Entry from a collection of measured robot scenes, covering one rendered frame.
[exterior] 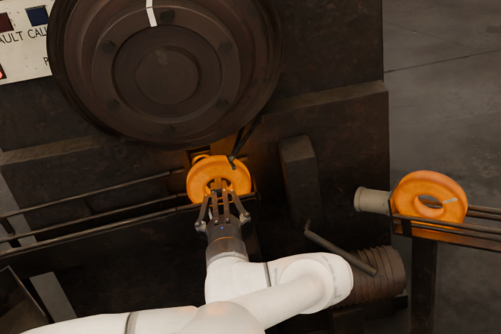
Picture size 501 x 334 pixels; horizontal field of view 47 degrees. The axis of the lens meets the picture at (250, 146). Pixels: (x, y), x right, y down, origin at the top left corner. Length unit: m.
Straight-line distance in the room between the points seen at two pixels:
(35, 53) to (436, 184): 0.92
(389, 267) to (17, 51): 0.99
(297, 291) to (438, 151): 1.76
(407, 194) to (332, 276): 0.30
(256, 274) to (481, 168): 1.59
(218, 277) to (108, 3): 0.56
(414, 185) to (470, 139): 1.43
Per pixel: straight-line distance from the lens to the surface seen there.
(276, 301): 0.92
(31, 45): 1.36
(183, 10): 1.05
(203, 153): 1.47
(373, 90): 1.43
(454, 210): 1.34
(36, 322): 1.46
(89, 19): 1.13
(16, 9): 1.33
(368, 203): 1.39
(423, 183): 1.31
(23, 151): 1.52
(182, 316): 0.61
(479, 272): 2.17
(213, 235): 1.25
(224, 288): 1.14
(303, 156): 1.35
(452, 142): 2.71
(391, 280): 1.47
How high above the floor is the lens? 1.62
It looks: 36 degrees down
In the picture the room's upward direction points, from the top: 11 degrees counter-clockwise
